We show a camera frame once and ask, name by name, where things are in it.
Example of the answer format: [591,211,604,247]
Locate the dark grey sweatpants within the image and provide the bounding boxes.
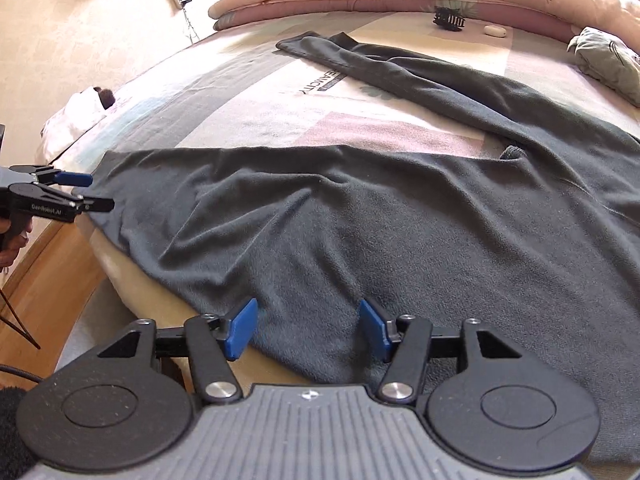
[94,32,639,464]

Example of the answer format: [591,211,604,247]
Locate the person's left hand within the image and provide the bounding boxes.
[0,218,34,269]

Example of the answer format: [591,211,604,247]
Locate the white plush toy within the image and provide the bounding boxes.
[35,87,115,165]

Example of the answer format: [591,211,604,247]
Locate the white earbud case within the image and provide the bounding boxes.
[483,25,508,38]

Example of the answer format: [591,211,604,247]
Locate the black hair claw clip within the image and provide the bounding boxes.
[433,6,465,32]

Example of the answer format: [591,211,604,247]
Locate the grey bundled cloth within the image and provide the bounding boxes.
[566,27,640,107]

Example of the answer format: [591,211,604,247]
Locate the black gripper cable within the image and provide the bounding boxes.
[0,286,44,386]

